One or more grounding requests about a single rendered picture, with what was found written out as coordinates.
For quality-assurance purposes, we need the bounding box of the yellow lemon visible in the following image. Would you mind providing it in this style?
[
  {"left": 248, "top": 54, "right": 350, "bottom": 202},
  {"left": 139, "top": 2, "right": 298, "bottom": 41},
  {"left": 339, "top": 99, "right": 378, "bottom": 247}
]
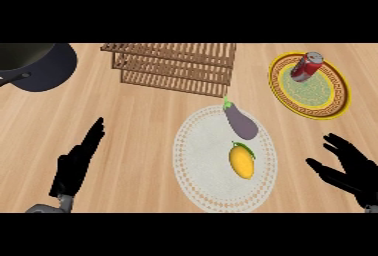
[{"left": 227, "top": 141, "right": 257, "bottom": 181}]

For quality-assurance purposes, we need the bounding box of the white round placemat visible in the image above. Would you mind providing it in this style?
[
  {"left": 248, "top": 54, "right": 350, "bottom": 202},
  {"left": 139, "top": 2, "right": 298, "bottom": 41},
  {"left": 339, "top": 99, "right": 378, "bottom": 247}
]
[{"left": 171, "top": 104, "right": 279, "bottom": 214}]

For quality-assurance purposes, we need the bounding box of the yellow patterned plate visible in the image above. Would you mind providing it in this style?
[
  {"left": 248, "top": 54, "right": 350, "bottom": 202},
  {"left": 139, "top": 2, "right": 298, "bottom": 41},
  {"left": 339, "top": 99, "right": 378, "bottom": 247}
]
[{"left": 267, "top": 51, "right": 351, "bottom": 121}]

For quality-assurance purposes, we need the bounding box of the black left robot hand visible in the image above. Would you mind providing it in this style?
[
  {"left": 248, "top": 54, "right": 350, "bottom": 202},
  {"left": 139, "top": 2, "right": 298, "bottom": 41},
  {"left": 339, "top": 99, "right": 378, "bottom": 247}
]
[{"left": 47, "top": 116, "right": 106, "bottom": 198}]

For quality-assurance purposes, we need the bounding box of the purple eggplant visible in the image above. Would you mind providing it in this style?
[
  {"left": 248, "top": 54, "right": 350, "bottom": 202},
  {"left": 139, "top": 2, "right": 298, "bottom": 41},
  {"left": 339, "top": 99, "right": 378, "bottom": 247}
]
[{"left": 221, "top": 95, "right": 260, "bottom": 141}]

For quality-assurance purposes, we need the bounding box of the red soda can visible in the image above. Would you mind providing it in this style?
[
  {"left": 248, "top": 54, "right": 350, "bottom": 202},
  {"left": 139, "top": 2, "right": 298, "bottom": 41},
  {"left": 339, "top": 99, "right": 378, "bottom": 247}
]
[{"left": 289, "top": 51, "right": 325, "bottom": 83}]

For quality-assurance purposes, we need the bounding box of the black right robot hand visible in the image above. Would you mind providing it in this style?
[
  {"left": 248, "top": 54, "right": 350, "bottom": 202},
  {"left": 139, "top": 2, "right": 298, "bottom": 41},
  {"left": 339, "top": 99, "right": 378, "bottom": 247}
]
[{"left": 304, "top": 132, "right": 378, "bottom": 210}]

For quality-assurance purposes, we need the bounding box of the dark grey pot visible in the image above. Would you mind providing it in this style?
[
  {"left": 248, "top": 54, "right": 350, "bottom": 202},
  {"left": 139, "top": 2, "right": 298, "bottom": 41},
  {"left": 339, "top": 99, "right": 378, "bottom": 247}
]
[{"left": 0, "top": 43, "right": 79, "bottom": 93}]

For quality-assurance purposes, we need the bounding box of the brown wooden tiered shelf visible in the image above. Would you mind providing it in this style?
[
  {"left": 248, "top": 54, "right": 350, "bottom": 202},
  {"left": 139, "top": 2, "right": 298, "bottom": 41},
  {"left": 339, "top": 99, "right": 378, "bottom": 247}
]
[{"left": 99, "top": 43, "right": 237, "bottom": 99}]

